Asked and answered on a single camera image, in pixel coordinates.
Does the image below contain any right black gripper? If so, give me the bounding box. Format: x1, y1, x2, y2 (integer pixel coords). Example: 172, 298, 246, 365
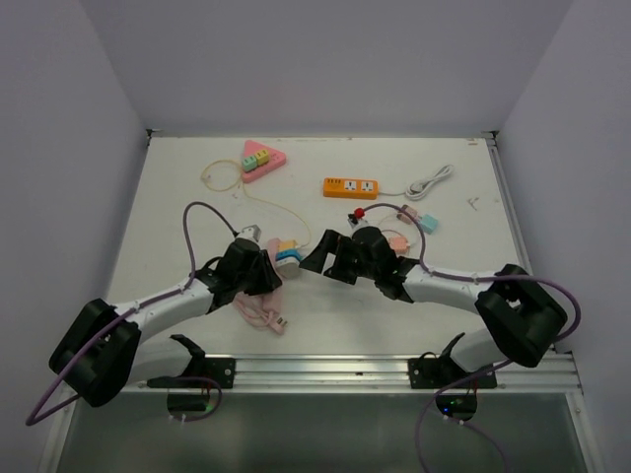
300, 229, 380, 285

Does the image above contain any pink long power strip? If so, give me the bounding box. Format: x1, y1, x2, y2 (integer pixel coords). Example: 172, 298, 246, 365
266, 237, 280, 269

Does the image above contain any blue plug adapter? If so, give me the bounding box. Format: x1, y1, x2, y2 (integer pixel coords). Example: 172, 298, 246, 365
276, 248, 302, 262

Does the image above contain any peach USB charger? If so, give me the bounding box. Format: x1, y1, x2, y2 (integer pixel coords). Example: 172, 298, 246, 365
388, 236, 410, 255

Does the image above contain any orange power strip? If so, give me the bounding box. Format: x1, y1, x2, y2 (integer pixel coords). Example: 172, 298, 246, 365
322, 177, 379, 200

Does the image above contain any teal plug charger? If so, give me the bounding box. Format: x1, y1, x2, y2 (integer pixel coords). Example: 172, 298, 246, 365
419, 214, 439, 235

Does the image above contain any yellow plug charger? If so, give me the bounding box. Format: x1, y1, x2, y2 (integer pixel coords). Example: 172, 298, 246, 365
277, 239, 299, 252

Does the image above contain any pink plug charger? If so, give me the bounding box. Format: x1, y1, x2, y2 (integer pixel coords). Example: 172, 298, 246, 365
396, 204, 419, 225

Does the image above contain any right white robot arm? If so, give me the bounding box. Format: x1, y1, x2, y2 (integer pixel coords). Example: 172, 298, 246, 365
300, 227, 568, 387

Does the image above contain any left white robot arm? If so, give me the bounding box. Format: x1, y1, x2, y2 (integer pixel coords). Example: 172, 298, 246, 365
48, 237, 282, 407

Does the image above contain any green USB charger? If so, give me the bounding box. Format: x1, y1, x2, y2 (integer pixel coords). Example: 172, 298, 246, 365
242, 155, 258, 172

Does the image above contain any pink triangular power strip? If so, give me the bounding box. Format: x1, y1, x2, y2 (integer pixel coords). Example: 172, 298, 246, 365
241, 140, 287, 184

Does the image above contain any yellow USB charger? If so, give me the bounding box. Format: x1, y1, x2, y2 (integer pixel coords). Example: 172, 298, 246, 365
253, 150, 270, 167

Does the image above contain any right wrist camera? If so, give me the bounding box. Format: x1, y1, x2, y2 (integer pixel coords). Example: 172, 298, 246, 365
347, 207, 370, 233

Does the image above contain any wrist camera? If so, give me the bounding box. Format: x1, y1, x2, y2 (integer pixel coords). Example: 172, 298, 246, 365
347, 207, 370, 233
238, 225, 261, 243

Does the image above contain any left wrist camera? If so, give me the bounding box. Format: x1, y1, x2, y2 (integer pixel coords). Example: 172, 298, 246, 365
238, 225, 261, 243

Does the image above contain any pink thin charging cable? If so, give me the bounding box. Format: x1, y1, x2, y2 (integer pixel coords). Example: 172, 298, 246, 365
379, 227, 428, 262

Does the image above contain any white power cord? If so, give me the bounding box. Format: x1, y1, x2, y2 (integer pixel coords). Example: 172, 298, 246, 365
378, 164, 455, 201

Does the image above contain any yellow charging cable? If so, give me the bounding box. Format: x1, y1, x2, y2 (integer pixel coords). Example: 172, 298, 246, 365
200, 158, 313, 252

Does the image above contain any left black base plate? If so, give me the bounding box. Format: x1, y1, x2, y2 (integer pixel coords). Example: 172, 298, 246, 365
147, 358, 236, 389

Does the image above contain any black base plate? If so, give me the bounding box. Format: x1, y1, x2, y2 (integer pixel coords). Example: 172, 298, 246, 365
147, 358, 236, 389
407, 352, 468, 389

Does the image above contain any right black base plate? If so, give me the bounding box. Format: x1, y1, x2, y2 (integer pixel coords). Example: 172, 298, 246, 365
407, 352, 468, 389

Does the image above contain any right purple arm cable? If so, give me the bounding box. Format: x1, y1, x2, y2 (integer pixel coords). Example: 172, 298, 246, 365
364, 203, 582, 473

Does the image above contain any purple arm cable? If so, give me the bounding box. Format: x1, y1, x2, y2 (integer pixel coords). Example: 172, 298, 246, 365
364, 203, 582, 473
24, 201, 247, 426

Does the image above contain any aluminium rail frame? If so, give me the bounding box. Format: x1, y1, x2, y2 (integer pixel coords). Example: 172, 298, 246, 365
63, 351, 583, 393

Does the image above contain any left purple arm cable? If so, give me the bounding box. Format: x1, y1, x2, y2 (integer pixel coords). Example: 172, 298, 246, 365
24, 201, 247, 426

